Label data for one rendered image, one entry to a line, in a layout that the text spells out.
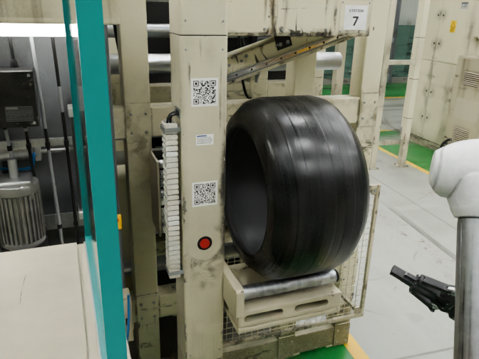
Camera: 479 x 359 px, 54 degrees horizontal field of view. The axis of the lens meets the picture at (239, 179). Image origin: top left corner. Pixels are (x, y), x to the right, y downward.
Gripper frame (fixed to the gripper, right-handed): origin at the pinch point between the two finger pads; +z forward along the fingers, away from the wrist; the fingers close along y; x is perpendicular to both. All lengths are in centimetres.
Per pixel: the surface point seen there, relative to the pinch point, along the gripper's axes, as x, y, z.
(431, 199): 282, 205, -46
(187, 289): -32, 19, 52
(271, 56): 44, -17, 73
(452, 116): 441, 209, -35
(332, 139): 5.6, -28.0, 36.5
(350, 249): -4.8, -3.8, 17.0
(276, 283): -15.9, 15.0, 30.7
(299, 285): -11.6, 16.0, 24.1
